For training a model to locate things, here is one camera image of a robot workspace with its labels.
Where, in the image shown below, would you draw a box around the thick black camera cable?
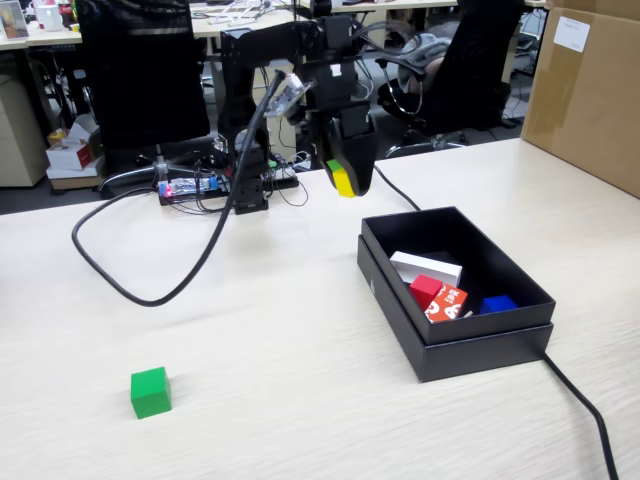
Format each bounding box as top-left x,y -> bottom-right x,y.
71,69 -> 294,307

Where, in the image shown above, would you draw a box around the clear photo frame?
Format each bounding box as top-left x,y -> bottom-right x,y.
0,0 -> 30,40

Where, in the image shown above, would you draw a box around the white folding laptop stand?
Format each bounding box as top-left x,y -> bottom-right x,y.
207,2 -> 271,26

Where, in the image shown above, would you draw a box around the blue controller board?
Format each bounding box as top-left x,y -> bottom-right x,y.
158,174 -> 221,201

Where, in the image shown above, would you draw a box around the blue wooden cube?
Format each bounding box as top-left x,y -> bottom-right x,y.
479,294 -> 518,316

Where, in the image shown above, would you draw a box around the yellow wooden cube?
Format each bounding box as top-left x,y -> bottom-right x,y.
333,167 -> 358,199

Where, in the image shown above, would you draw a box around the grey cloth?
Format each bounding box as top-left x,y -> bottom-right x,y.
398,32 -> 454,94

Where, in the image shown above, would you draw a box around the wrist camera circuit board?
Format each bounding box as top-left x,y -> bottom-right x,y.
263,73 -> 314,120

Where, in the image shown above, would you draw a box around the beige side cabinet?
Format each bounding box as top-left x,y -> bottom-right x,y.
0,74 -> 49,187

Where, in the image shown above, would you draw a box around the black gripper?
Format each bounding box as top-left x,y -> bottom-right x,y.
299,99 -> 379,197

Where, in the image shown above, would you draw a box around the red wooden cube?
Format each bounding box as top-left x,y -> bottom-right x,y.
409,274 -> 445,312

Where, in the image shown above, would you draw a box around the black table cable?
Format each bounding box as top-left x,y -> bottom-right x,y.
372,164 -> 620,480

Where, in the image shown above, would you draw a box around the black open box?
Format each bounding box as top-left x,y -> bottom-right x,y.
356,234 -> 555,384

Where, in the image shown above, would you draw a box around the black mesh office chair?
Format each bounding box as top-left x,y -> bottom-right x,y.
74,0 -> 221,194

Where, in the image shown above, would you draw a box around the green wooden cube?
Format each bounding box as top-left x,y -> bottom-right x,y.
130,366 -> 173,420

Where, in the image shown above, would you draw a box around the white rectangular box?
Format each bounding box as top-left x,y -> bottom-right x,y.
389,251 -> 464,289

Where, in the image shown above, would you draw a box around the black vertical pole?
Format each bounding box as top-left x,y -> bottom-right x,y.
298,0 -> 347,170

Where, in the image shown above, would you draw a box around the beige drawer cabinet with lock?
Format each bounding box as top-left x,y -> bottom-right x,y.
252,59 -> 297,151

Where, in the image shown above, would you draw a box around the black office chair chrome arms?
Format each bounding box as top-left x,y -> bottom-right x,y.
374,0 -> 526,159

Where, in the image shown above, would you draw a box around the black box tray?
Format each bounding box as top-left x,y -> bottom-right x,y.
360,205 -> 557,346

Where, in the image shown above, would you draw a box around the large brown cardboard box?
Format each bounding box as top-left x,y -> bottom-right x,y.
519,0 -> 640,199

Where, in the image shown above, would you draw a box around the white red cardboard box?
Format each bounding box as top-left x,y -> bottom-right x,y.
45,112 -> 104,179

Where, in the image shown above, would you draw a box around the orange printed small box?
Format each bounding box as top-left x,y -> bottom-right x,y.
424,284 -> 470,325

